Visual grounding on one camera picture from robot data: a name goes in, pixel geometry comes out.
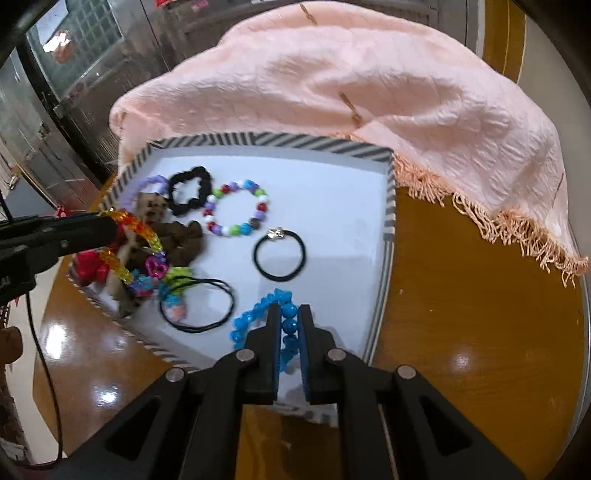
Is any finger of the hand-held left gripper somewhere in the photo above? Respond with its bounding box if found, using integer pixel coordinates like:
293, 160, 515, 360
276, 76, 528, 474
0, 212, 105, 232
0, 216, 120, 278

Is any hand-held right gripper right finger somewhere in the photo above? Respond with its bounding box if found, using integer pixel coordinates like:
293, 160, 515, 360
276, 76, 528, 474
298, 304, 527, 480

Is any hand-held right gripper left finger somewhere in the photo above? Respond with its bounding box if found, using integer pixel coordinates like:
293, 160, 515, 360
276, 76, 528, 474
46, 302, 283, 480

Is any blue bead bracelet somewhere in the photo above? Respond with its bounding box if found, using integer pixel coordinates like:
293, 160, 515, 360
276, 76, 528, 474
231, 288, 300, 374

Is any clear colourful crystal bracelet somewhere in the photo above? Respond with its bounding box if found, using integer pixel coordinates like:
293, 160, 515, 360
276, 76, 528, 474
99, 209, 169, 284

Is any thin black elastic band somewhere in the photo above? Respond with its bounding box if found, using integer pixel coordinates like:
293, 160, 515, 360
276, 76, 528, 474
159, 276, 235, 332

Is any purple bead bracelet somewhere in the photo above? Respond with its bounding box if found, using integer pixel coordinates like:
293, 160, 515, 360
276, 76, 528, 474
121, 174, 169, 208

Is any colourful flower bead bracelet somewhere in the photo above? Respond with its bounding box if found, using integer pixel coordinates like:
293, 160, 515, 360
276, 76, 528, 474
134, 265, 192, 324

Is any black hair tie with charm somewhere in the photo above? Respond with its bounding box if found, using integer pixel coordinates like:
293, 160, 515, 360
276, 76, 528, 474
253, 227, 307, 281

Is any black scrunchie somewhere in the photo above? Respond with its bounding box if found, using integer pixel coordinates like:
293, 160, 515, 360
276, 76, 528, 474
166, 165, 214, 217

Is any striped cardboard box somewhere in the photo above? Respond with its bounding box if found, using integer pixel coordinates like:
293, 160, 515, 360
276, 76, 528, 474
67, 130, 398, 425

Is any multicolour round bead bracelet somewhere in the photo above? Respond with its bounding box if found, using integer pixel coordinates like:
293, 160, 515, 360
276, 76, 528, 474
202, 180, 269, 238

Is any person's left hand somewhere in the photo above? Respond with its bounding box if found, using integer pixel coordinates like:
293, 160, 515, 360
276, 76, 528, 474
0, 325, 25, 366

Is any red satin bow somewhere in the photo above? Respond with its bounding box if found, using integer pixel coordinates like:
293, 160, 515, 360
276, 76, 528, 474
74, 249, 114, 283

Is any beige ribbon bow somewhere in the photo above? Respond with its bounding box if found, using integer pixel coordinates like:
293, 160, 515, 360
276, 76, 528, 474
104, 191, 169, 319

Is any brown scrunchie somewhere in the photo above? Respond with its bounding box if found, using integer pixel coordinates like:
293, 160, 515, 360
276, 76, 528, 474
152, 220, 205, 268

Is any glass display cabinet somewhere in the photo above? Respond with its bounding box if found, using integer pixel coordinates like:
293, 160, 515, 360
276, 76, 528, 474
0, 0, 232, 208

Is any pink fringed cloth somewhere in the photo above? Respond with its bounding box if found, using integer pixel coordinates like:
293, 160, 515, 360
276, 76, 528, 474
109, 4, 589, 289

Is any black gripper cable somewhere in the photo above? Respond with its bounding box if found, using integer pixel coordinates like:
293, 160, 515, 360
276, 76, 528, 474
25, 293, 64, 469

